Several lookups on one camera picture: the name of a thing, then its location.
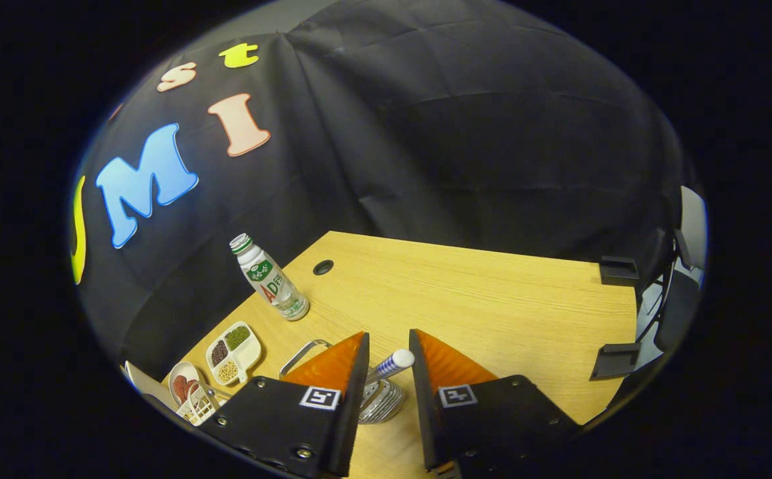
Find white wire dish rack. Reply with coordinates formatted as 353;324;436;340
176;383;233;426

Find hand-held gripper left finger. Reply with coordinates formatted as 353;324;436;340
198;331;371;478

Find metal wire basket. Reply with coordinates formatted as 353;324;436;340
279;339;408;425

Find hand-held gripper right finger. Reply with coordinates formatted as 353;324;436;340
408;328;582;476

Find white drink bottle green label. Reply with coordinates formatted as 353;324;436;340
229;233;311;322

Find blue striped handle spoon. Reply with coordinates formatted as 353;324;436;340
366;349;416;385

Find pink round plate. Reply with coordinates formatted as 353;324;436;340
168;361;210;408

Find white divided snack dish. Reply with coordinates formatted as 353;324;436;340
205;321;263;387

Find black office chair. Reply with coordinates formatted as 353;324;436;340
635;226;702;353

